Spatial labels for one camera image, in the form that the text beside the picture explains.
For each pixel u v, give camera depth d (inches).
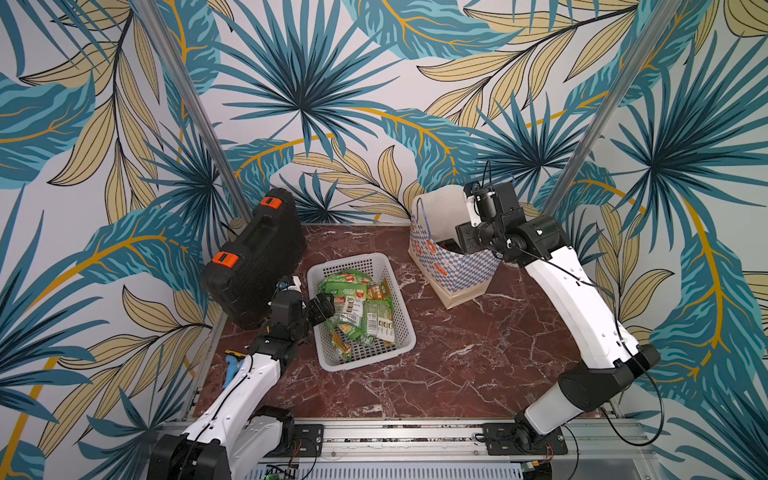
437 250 31.6
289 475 28.2
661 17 27.1
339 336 35.5
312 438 28.7
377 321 34.6
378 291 38.5
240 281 29.4
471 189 24.2
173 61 29.4
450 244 31.7
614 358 16.1
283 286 28.5
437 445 28.9
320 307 29.0
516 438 27.2
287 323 24.3
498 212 20.0
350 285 37.4
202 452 15.4
